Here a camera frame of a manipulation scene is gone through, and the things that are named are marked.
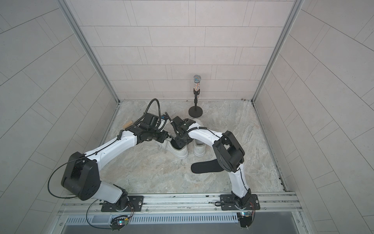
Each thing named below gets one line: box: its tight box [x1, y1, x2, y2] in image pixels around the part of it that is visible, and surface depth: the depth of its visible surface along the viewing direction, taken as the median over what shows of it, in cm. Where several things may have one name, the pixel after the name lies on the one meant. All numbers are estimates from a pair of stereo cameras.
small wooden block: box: [122, 120, 133, 129], surface depth 104 cm
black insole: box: [190, 158, 225, 174], surface depth 86 cm
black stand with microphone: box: [188, 74, 204, 118], surface depth 108 cm
